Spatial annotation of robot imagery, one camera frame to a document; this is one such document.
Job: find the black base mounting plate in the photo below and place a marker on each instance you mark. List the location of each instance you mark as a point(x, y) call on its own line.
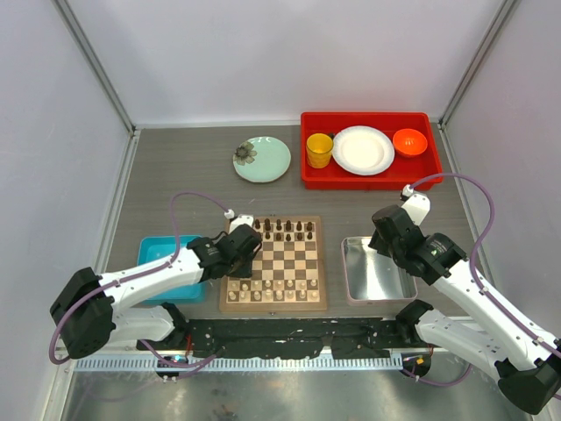
point(289, 338)

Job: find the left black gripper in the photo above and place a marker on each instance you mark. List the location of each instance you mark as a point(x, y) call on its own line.
point(245, 272)

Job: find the red plastic bin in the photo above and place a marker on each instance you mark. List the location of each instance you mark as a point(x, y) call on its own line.
point(401, 172)

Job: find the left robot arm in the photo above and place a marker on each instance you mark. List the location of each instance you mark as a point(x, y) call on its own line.
point(93, 310)

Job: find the yellow plastic cup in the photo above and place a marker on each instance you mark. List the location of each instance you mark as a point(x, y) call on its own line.
point(319, 149)

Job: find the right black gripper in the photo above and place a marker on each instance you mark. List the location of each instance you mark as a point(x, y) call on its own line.
point(379, 242)

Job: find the orange plastic bowl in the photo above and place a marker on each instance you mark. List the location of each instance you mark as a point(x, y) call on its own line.
point(409, 143)

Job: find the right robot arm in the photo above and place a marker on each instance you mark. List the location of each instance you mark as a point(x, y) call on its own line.
point(522, 357)

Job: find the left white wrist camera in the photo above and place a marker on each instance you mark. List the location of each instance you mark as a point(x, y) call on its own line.
point(235, 220)

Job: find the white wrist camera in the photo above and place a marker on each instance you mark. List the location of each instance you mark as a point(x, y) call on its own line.
point(235, 220)
point(416, 204)

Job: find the blue plastic tray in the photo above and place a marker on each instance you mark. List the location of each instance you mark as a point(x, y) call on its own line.
point(155, 248)

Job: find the wooden chess board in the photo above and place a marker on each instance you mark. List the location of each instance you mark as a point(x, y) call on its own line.
point(275, 264)

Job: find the silver metal tray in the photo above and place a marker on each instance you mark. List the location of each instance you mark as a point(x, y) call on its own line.
point(372, 278)

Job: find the white paper plate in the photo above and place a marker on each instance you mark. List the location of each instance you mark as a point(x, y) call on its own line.
point(363, 150)

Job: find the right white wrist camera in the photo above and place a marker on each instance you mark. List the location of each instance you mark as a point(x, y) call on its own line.
point(416, 204)

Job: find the mint green flower plate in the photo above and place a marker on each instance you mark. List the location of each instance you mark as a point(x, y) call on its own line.
point(261, 159)

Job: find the aluminium frame rail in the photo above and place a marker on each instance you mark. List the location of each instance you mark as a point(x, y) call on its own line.
point(86, 335)

